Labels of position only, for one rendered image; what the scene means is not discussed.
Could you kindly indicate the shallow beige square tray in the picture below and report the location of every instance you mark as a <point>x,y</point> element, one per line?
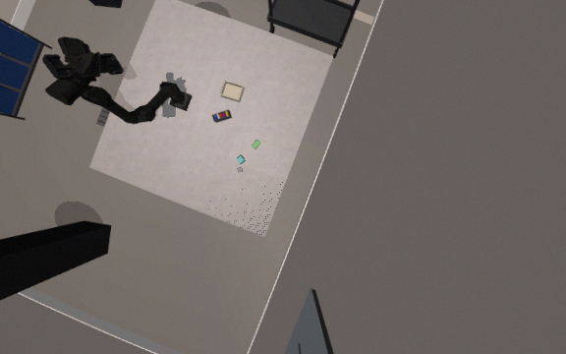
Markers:
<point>232,91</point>

